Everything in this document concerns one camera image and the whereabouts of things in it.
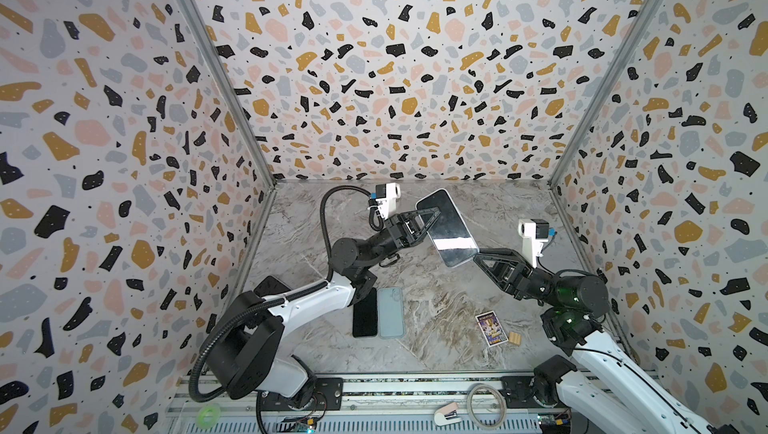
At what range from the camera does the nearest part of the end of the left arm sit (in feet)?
1.92

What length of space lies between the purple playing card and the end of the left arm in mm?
427

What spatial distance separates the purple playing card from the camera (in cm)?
83
